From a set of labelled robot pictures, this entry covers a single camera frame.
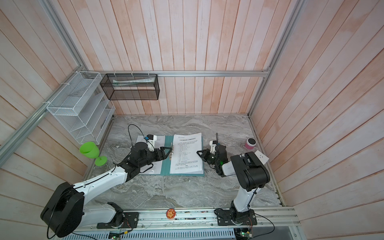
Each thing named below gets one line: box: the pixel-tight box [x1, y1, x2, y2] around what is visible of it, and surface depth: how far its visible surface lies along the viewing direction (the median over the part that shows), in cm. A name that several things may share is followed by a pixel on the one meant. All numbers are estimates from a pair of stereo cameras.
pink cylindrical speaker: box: [245, 137, 257, 150], surface depth 100 cm
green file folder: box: [146, 135, 205, 177], surface depth 92 cm
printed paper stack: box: [169, 132, 204, 174], surface depth 97 cm
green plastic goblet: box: [79, 141, 108, 167], surface depth 86 cm
